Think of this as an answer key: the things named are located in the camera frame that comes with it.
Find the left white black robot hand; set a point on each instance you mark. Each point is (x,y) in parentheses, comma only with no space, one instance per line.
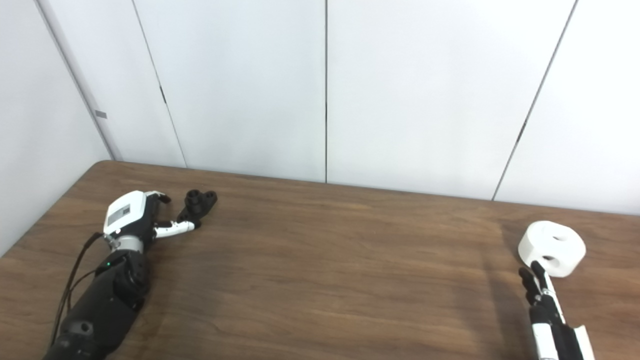
(125,212)

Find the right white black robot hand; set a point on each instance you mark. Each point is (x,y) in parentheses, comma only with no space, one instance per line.
(555,335)

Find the black plastic holder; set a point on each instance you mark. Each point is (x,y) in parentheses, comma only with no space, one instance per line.
(197,202)

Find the round white plastic piece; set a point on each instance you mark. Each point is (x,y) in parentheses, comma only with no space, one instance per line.
(537,240)

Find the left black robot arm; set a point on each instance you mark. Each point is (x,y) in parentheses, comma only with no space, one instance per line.
(100,310)

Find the small grey wall tag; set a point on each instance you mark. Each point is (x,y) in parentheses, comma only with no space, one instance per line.
(101,114)

